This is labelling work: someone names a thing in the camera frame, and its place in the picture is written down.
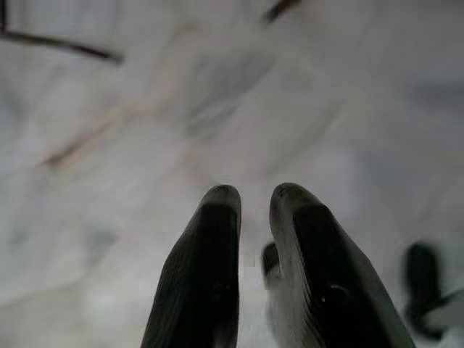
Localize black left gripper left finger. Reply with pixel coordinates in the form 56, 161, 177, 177
143, 183, 243, 348

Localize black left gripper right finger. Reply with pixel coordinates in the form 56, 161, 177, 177
267, 182, 416, 348

